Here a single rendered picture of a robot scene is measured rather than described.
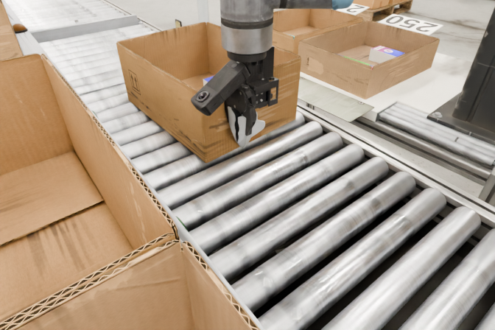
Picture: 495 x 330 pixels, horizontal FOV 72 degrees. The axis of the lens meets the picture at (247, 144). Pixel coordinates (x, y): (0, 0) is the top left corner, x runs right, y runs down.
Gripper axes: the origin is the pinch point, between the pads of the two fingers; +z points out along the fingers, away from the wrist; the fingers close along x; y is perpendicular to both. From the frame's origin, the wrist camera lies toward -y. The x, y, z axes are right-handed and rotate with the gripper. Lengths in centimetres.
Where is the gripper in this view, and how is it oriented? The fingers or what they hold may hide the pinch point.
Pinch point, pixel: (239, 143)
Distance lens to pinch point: 72.1
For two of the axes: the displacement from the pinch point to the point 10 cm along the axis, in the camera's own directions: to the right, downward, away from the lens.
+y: 7.9, -3.5, 4.9
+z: 0.0, 8.2, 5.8
